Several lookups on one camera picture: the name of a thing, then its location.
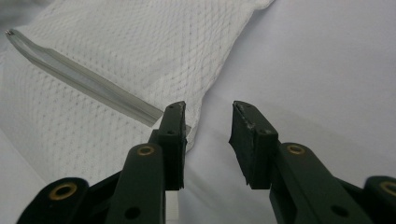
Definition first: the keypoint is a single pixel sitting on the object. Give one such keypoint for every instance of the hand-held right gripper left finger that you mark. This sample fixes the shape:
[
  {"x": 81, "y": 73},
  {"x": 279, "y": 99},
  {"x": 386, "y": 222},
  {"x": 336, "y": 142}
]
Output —
[{"x": 171, "y": 149}]

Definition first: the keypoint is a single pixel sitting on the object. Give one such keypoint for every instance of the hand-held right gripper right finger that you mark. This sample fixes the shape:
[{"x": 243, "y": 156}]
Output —
[{"x": 252, "y": 149}]

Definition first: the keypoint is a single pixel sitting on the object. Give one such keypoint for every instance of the white mesh laundry bag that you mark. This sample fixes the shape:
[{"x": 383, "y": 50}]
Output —
[{"x": 102, "y": 84}]

